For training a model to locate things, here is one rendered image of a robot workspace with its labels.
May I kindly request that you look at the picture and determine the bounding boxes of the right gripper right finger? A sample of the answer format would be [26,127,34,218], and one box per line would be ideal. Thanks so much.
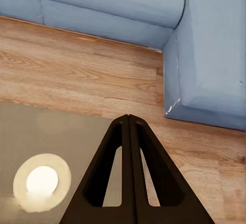
[128,114,215,224]

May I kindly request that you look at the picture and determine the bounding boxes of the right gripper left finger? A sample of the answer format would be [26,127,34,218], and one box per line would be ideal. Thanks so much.
[59,114,136,224]

